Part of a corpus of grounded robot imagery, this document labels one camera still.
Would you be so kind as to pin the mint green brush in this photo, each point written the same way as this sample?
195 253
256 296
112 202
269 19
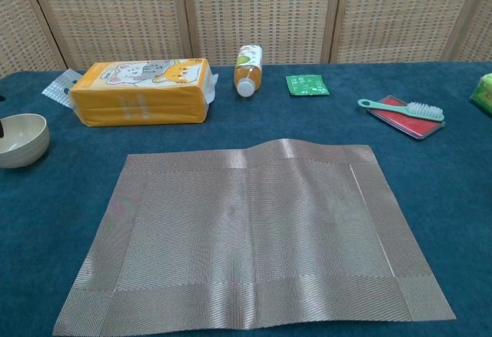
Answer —
424 112

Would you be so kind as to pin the green pocket tissue pack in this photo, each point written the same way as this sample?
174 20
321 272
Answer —
483 94

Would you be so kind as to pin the brown woven placemat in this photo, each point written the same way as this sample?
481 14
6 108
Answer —
250 237

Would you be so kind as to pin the green sachet packet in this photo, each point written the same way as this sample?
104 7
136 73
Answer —
306 85

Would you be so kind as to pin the tea bottle with white cap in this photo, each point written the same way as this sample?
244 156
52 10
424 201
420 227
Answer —
249 67

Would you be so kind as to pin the woven rattan folding screen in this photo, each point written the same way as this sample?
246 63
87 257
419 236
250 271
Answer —
250 10

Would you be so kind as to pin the red flat ink pad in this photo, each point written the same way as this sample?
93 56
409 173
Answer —
407 126

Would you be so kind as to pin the left silver-black robot hand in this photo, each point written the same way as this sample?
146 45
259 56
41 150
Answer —
2 128

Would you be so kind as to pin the beige round bowl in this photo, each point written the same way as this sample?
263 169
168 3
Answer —
23 144

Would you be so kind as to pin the orange cat-print tissue pack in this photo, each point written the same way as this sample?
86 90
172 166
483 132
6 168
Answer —
142 102

